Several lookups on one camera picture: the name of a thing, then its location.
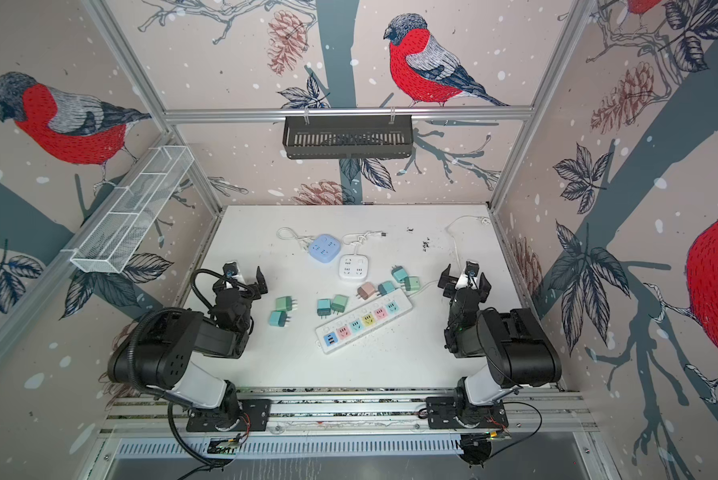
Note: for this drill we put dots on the white wire mesh shelf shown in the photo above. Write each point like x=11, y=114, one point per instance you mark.
x=116, y=237

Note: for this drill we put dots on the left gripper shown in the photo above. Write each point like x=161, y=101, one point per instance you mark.
x=245, y=288

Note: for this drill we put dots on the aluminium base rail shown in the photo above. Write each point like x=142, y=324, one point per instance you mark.
x=323, y=411

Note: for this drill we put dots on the white colourful power strip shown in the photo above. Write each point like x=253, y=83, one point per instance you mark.
x=362, y=321

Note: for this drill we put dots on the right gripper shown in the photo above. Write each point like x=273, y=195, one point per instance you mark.
x=464, y=289

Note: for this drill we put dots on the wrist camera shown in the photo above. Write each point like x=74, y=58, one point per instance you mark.
x=231, y=272
x=468, y=277

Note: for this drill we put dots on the teal plug adapter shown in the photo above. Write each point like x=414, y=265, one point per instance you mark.
x=386, y=287
x=279, y=318
x=324, y=308
x=399, y=274

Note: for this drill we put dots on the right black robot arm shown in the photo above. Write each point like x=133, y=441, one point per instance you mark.
x=517, y=351

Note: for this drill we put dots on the pink plug adapter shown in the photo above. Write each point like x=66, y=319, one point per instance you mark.
x=366, y=291

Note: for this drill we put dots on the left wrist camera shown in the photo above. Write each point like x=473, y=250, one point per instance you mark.
x=231, y=272

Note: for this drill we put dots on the blue square power socket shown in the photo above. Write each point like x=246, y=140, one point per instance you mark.
x=324, y=248

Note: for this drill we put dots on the white square power socket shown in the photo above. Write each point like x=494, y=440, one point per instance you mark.
x=353, y=267

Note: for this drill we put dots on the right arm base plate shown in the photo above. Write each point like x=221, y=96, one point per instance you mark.
x=450, y=413

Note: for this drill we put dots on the green plug adapter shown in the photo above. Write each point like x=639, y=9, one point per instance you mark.
x=285, y=303
x=339, y=303
x=412, y=284

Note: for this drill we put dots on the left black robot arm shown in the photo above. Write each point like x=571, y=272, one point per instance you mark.
x=156, y=357

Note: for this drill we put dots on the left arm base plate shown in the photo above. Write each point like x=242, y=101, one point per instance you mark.
x=246, y=415

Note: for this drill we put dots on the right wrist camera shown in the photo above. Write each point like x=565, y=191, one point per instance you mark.
x=468, y=277

